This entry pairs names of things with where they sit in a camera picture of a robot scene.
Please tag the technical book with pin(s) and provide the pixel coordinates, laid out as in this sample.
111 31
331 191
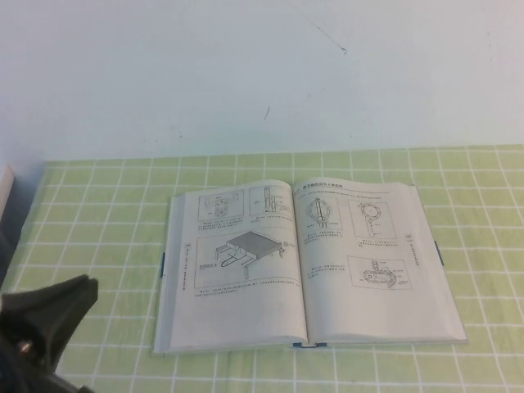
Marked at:
245 311

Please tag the green checked tablecloth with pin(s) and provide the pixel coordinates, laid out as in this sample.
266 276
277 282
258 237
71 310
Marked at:
286 368

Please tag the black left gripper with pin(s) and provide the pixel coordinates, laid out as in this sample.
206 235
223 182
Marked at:
20 368

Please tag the beige board panel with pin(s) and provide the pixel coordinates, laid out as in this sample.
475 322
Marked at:
5 192

